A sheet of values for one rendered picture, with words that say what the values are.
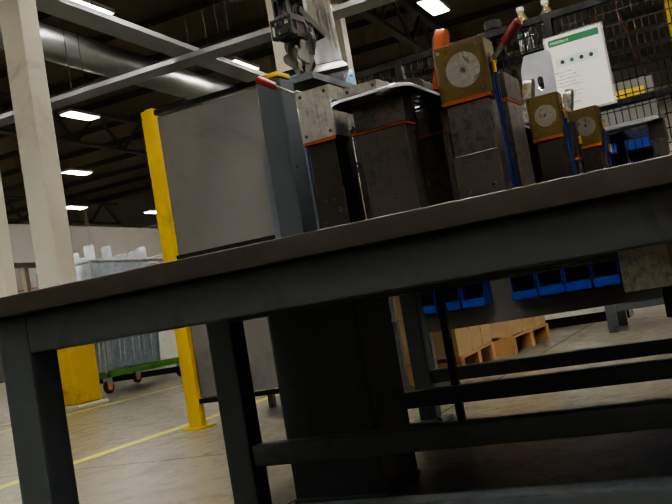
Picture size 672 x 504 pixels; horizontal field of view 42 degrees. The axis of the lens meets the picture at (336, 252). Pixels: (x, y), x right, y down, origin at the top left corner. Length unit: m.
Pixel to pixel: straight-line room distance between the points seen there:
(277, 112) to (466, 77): 0.53
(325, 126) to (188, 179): 3.54
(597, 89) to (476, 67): 1.65
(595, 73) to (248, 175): 2.46
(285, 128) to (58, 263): 8.10
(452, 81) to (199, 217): 3.71
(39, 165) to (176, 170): 4.90
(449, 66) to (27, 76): 8.92
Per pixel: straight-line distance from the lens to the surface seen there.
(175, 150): 5.53
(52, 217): 10.19
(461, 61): 1.84
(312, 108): 1.98
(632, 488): 1.42
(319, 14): 2.83
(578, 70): 3.47
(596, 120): 2.78
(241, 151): 5.28
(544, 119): 2.45
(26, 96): 10.51
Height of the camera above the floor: 0.56
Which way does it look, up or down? 4 degrees up
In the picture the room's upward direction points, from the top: 10 degrees counter-clockwise
